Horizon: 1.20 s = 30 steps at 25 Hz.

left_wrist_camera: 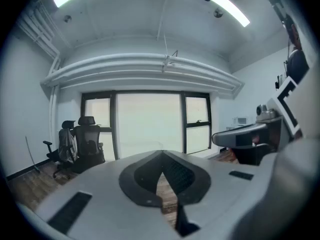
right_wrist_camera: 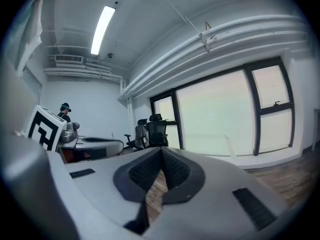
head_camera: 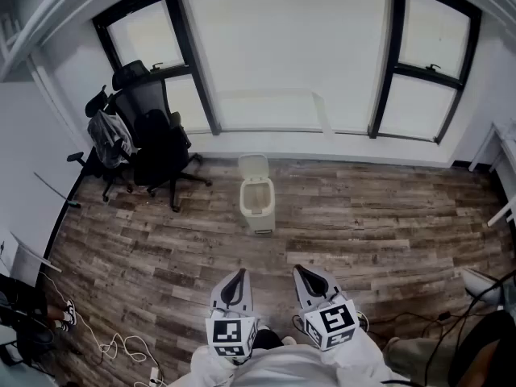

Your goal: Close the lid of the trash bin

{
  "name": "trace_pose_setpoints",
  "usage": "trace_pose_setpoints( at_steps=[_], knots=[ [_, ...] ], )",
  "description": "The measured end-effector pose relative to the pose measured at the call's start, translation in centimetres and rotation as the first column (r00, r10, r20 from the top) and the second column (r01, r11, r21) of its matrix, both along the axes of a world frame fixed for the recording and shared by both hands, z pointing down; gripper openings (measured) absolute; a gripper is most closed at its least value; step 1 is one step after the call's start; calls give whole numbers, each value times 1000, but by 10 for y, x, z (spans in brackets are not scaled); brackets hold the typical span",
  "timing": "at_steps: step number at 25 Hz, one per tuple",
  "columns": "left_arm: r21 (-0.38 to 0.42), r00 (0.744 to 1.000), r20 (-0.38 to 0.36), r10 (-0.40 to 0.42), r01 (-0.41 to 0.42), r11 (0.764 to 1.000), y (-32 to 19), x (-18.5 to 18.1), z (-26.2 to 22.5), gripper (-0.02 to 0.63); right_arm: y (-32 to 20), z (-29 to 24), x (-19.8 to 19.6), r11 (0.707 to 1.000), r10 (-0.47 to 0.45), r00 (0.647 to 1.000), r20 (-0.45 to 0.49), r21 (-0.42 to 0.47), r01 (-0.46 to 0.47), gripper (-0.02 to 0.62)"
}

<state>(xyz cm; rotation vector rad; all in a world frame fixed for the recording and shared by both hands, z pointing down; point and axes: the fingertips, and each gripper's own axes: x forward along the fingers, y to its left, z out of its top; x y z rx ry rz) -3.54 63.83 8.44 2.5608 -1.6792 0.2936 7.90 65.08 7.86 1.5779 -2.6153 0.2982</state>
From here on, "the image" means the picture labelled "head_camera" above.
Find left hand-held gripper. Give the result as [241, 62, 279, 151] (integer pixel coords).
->
[205, 268, 260, 360]

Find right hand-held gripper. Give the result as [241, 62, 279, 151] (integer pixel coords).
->
[293, 264, 361, 352]

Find cream plastic trash bin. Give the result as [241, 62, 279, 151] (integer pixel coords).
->
[239, 177, 277, 235]

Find white plastic container lid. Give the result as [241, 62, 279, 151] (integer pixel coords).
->
[237, 153, 270, 182]

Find person's left forearm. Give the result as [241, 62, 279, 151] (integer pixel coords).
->
[167, 343, 243, 387]

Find person's right forearm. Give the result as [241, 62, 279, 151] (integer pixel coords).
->
[322, 328, 404, 387]

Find person's legs in black trousers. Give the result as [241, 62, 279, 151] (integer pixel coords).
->
[252, 327, 285, 350]

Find person's white shirt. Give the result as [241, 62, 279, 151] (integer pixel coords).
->
[233, 343, 343, 387]

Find black curved chair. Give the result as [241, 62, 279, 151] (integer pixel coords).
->
[446, 308, 516, 387]

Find white leaning board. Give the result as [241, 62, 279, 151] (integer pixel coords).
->
[10, 231, 64, 274]

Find grey crumpled cover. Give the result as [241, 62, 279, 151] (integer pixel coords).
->
[87, 110, 133, 165]

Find black framed window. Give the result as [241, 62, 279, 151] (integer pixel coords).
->
[368, 0, 483, 145]
[92, 0, 222, 136]

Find black mesh chair with headrest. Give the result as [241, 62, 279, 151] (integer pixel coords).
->
[110, 59, 202, 164]

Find white desk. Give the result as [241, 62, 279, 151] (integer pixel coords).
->
[468, 120, 516, 227]

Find black floor cable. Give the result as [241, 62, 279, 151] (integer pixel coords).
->
[364, 270, 516, 362]

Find white floor cable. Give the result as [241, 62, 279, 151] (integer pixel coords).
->
[40, 272, 162, 387]

